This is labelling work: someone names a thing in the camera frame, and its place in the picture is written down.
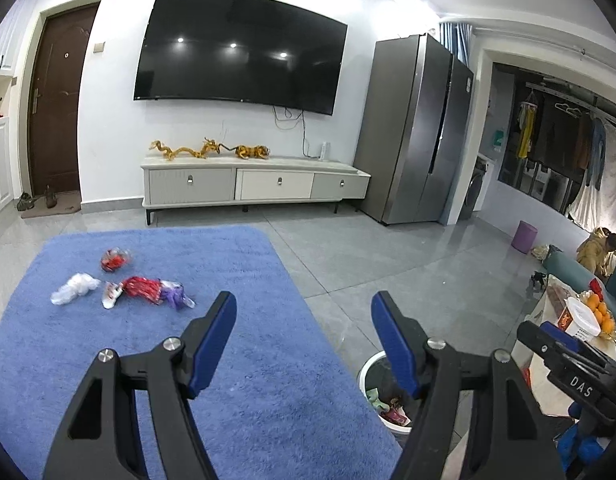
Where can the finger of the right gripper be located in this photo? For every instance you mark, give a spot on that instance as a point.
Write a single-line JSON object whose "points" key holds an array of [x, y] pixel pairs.
{"points": [[557, 344], [530, 335]]}

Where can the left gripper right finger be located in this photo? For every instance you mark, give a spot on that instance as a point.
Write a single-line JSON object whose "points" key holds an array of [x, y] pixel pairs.
{"points": [[508, 438]]}

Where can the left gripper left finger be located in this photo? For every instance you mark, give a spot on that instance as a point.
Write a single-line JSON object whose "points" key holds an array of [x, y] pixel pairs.
{"points": [[99, 435]]}

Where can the pink paper carton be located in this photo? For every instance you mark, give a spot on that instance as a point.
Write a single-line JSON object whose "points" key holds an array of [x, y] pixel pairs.
{"points": [[395, 415]]}

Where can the green paper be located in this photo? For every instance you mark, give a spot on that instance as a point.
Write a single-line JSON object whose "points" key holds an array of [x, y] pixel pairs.
{"points": [[372, 395]]}

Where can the white trash bin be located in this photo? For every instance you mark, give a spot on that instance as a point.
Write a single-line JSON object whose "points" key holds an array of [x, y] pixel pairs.
{"points": [[376, 373]]}

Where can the right blue white gloved hand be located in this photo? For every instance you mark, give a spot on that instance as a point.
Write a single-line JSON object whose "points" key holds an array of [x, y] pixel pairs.
{"points": [[578, 450]]}

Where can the pile of oranges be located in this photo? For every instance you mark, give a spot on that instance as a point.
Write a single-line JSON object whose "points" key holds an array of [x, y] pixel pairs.
{"points": [[600, 311]]}

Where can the teal sofa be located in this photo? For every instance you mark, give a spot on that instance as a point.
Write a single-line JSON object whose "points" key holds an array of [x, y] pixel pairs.
{"points": [[570, 272]]}

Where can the person in yellow jacket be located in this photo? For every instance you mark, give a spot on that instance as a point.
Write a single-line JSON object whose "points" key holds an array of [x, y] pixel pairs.
{"points": [[593, 252]]}

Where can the purple stool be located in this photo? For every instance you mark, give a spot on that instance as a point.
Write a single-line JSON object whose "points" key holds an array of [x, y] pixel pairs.
{"points": [[524, 237]]}

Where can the hanging white sheet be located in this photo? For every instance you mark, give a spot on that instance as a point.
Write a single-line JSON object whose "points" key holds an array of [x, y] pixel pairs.
{"points": [[595, 204]]}

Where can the white red snack wrapper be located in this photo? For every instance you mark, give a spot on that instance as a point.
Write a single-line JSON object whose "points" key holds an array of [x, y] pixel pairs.
{"points": [[110, 294]]}

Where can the white crumpled plastic bag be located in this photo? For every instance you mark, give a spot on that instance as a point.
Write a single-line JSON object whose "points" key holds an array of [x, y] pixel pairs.
{"points": [[78, 285]]}

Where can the red yellow snack bag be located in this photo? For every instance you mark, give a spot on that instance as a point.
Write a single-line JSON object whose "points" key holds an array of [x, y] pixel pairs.
{"points": [[137, 286]]}

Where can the purple wrapper piece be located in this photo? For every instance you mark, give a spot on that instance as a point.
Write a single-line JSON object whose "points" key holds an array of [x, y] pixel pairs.
{"points": [[173, 294]]}

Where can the washing machine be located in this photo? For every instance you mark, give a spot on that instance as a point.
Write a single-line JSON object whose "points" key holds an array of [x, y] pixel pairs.
{"points": [[474, 188]]}

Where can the red clear plastic wrapper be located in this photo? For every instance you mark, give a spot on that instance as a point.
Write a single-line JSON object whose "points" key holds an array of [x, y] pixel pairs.
{"points": [[114, 258]]}

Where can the blue fluffy blanket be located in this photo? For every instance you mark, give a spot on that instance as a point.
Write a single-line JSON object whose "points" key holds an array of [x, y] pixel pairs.
{"points": [[282, 404]]}

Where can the pair of shoes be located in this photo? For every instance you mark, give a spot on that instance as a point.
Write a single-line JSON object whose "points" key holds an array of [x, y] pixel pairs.
{"points": [[26, 201]]}

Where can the grey double door refrigerator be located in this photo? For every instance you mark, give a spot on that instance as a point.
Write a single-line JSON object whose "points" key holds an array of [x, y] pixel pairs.
{"points": [[413, 129]]}

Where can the white tv cabinet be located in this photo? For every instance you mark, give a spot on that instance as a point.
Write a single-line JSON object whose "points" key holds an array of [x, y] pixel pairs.
{"points": [[188, 182]]}

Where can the golden dragon figurine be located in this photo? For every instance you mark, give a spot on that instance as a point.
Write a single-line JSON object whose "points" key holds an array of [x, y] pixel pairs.
{"points": [[210, 146]]}

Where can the golden tiger figurine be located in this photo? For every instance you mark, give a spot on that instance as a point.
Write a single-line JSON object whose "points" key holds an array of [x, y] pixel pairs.
{"points": [[255, 151]]}

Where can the brown entrance door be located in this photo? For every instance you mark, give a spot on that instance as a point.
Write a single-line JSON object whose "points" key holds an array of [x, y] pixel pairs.
{"points": [[54, 100]]}

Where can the black wall television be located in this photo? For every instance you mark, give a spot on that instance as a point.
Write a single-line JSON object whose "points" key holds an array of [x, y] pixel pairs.
{"points": [[250, 51]]}

